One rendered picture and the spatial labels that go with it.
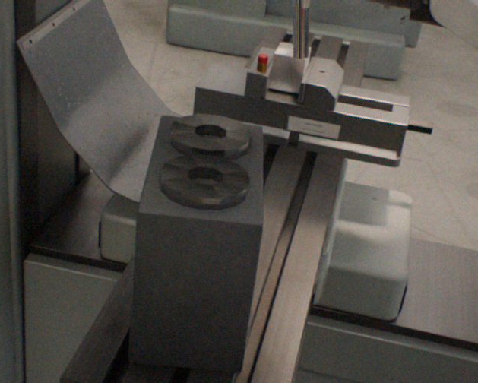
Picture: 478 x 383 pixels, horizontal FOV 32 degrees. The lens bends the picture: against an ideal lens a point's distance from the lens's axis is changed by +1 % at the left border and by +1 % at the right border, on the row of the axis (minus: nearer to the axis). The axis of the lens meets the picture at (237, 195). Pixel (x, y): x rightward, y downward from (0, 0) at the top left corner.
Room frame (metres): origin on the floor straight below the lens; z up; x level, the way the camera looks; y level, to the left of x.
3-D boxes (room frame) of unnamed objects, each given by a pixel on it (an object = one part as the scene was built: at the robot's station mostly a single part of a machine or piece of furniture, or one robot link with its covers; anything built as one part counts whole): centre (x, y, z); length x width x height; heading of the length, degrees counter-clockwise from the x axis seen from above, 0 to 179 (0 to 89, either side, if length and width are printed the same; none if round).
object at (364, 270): (1.21, -0.05, 0.79); 0.50 x 0.35 x 0.12; 82
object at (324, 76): (1.28, -0.11, 1.02); 0.12 x 0.06 x 0.04; 171
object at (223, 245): (0.77, 0.04, 1.03); 0.22 x 0.12 x 0.20; 2
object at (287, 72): (1.29, -0.06, 1.03); 0.06 x 0.05 x 0.06; 171
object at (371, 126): (1.28, -0.09, 0.98); 0.35 x 0.15 x 0.11; 81
